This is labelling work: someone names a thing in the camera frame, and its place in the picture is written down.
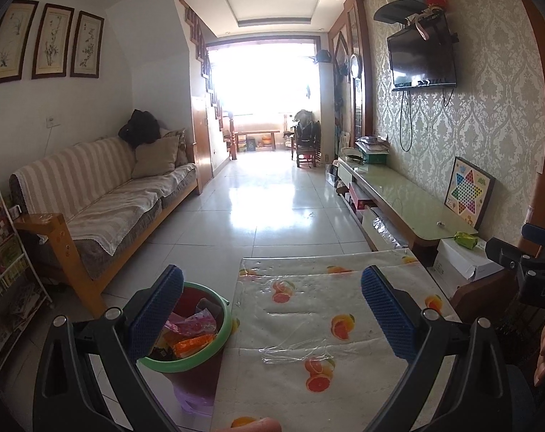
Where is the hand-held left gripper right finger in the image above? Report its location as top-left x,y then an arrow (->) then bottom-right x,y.
360,265 -> 512,432

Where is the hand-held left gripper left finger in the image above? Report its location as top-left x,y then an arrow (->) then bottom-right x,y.
32,265 -> 185,432

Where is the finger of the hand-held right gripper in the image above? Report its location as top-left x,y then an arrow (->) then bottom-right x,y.
485,237 -> 541,273
522,223 -> 545,249

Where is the red bucket green rim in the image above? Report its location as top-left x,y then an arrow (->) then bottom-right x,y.
135,281 -> 234,419

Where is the pink plastic wrapper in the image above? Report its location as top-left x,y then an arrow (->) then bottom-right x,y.
165,308 -> 220,336

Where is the orange snack wrapper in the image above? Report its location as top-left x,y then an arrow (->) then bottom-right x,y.
172,333 -> 216,359

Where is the person's left hand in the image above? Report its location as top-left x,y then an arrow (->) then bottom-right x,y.
231,418 -> 283,432

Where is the white cardboard box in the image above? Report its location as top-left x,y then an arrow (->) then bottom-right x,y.
432,236 -> 505,296

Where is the wooden side table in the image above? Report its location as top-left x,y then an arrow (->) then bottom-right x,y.
452,274 -> 522,325

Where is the framed star checkers board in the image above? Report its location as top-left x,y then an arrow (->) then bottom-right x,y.
443,157 -> 496,230

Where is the glass top television cabinet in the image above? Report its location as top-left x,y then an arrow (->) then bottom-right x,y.
333,155 -> 480,258

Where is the wooden sofa striped cover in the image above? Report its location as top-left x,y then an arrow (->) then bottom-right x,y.
9,128 -> 200,320

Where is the red box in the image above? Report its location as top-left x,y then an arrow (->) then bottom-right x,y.
349,182 -> 373,210

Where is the person's right leg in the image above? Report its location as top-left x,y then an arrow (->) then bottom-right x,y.
506,364 -> 545,432

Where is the beige cushion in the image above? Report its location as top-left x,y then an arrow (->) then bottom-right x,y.
131,135 -> 181,180

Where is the white book rack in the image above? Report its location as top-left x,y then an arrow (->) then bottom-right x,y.
0,157 -> 53,372

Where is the stack of bags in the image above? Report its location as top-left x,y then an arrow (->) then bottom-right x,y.
354,136 -> 391,155

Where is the patterned cushion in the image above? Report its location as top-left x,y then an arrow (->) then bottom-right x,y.
160,128 -> 189,167

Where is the wooden chair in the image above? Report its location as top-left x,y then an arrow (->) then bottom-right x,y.
293,137 -> 321,168

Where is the black bag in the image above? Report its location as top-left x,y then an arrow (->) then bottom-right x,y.
118,109 -> 162,149

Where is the wooden staircase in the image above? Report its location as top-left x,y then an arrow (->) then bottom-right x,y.
180,0 -> 238,176

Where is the framed plant picture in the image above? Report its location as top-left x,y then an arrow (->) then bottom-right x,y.
0,0 -> 40,86
32,4 -> 76,80
70,11 -> 105,77

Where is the black television cable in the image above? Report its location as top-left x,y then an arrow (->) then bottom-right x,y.
398,87 -> 414,153

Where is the wall mounted television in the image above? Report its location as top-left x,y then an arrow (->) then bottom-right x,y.
386,13 -> 458,91

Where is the pink white strap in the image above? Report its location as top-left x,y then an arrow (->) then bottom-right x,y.
406,8 -> 433,42

